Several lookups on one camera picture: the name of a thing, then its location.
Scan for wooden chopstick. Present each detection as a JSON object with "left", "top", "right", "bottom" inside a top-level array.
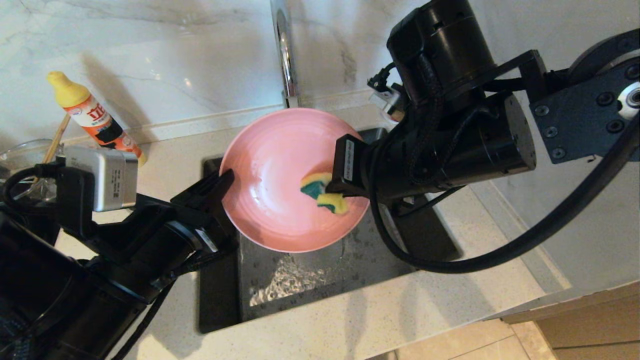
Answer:
[
  {"left": 42, "top": 114, "right": 68, "bottom": 163},
  {"left": 46, "top": 115, "right": 72, "bottom": 163}
]

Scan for yellow sponge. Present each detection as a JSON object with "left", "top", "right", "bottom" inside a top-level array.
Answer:
[{"left": 300, "top": 172, "right": 350, "bottom": 215}]

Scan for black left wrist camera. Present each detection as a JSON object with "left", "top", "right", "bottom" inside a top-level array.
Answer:
[{"left": 65, "top": 145, "right": 138, "bottom": 212}]

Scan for stainless steel sink basin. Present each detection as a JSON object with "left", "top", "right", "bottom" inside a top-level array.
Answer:
[{"left": 198, "top": 127, "right": 462, "bottom": 334}]

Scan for yellow-capped orange dish soap bottle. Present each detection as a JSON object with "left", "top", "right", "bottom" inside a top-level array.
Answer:
[{"left": 47, "top": 70, "right": 147, "bottom": 168}]

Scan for pink plate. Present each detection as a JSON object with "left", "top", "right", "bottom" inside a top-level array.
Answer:
[{"left": 220, "top": 107, "right": 371, "bottom": 253}]

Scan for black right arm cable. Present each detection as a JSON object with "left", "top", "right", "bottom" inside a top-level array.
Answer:
[{"left": 370, "top": 117, "right": 640, "bottom": 274}]

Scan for chrome kitchen faucet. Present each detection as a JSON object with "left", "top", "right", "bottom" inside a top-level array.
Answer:
[{"left": 272, "top": 0, "right": 301, "bottom": 109}]

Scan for clear glass bowl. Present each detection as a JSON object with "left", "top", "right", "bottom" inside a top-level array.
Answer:
[{"left": 0, "top": 138, "right": 63, "bottom": 201}]

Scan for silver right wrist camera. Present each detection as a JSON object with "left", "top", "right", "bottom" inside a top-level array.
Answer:
[{"left": 369, "top": 75, "right": 407, "bottom": 122}]

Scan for wooden cabinet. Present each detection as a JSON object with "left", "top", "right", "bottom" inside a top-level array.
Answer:
[{"left": 500, "top": 282, "right": 640, "bottom": 360}]

